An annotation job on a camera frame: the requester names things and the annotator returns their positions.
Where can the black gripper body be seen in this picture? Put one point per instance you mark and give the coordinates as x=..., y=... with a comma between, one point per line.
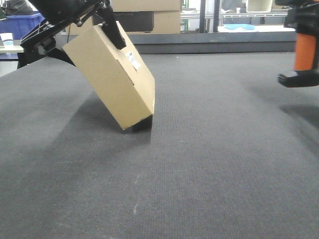
x=303, y=15
x=58, y=14

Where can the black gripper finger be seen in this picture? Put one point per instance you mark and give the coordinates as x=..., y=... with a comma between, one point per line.
x=110, y=27
x=60, y=54

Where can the orange black barcode scanner gun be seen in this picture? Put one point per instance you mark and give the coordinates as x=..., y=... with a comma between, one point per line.
x=306, y=67

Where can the brown cardboard package box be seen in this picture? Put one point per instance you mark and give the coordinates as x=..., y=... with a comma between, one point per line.
x=120, y=78

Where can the upper stacked cardboard box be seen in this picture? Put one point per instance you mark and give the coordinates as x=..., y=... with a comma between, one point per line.
x=146, y=5

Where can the large printed cardboard box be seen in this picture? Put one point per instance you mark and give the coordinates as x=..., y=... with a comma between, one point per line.
x=149, y=22

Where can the blue plastic crate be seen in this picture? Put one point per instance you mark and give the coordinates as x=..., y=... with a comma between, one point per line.
x=20, y=25

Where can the black bag in crate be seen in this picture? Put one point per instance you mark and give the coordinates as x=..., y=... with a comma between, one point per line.
x=16, y=7

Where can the white paper cup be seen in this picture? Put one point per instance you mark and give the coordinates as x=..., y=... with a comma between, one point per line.
x=7, y=39

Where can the light blue plastic tray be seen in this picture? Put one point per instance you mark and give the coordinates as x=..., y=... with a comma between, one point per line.
x=241, y=27

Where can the dark grey table mat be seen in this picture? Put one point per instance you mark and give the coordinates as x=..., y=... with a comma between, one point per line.
x=231, y=154

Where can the black vertical metal post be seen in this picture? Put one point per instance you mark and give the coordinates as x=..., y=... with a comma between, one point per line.
x=202, y=13

